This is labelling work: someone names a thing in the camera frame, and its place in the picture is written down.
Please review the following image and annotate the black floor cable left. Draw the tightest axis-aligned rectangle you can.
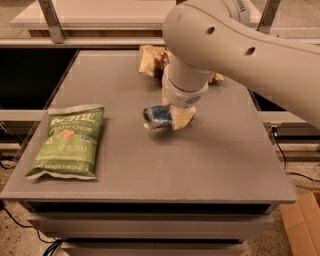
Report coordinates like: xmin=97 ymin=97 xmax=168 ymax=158
xmin=0 ymin=199 xmax=64 ymax=256

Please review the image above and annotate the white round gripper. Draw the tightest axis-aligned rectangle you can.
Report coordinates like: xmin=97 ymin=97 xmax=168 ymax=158
xmin=161 ymin=68 xmax=209 ymax=130

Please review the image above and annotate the metal rail frame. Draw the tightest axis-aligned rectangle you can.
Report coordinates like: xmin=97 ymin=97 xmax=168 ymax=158
xmin=0 ymin=0 xmax=320 ymax=49

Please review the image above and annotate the brown yellow chips bag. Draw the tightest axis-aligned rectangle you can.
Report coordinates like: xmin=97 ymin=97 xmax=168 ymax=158
xmin=138 ymin=45 xmax=225 ymax=84

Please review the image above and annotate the green kettle chips bag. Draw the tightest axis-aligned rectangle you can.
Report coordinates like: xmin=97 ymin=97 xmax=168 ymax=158
xmin=25 ymin=104 xmax=104 ymax=180

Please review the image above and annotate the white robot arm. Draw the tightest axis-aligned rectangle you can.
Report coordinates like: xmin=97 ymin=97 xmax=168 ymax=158
xmin=162 ymin=0 xmax=320 ymax=128

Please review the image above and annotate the silver blue redbull can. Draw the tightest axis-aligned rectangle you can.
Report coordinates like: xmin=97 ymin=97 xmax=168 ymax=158
xmin=143 ymin=105 xmax=173 ymax=130

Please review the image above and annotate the cardboard box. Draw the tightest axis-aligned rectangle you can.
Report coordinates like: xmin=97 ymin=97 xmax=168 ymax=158
xmin=280 ymin=192 xmax=320 ymax=256

